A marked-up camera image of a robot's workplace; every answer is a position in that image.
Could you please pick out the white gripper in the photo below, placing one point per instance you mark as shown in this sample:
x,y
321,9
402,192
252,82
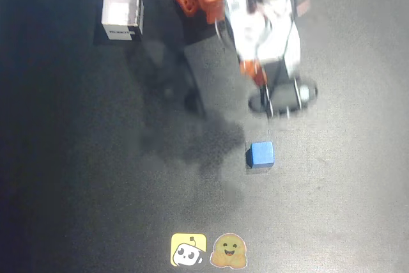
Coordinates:
x,y
255,69

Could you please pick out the blue cube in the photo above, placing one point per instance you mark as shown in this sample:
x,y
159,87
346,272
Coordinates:
x,y
262,154

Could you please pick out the white open cardboard box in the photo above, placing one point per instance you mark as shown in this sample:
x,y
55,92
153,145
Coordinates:
x,y
121,11

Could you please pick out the hugging face emoji sticker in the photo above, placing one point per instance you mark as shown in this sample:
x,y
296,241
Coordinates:
x,y
228,251

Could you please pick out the black table mat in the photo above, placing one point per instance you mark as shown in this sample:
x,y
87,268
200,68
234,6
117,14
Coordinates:
x,y
96,158

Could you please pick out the yellow robot face sticker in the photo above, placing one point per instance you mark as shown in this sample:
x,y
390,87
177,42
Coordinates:
x,y
188,250

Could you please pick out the black gripper-mounted camera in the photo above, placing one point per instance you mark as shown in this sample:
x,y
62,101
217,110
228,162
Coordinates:
x,y
281,97

